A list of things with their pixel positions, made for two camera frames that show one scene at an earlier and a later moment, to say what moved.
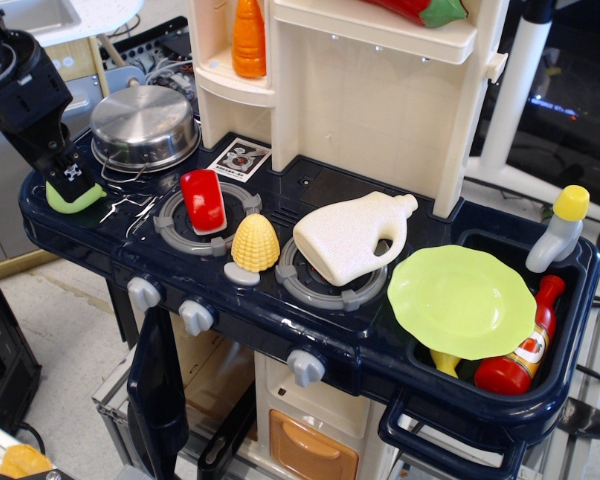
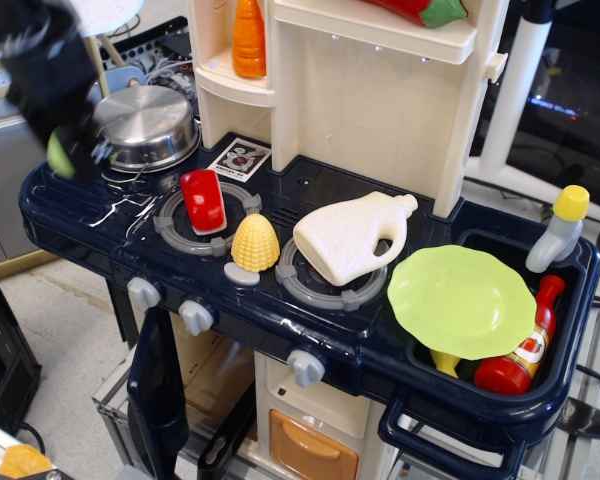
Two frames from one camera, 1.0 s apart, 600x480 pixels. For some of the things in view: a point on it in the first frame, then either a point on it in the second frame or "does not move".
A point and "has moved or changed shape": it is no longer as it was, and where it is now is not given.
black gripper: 27,95 → 51,72
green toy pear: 59,204 has moved or changed shape
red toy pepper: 430,13 does not move
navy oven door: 155,398 does not move
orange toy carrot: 249,40 does not move
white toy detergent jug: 340,239 does not move
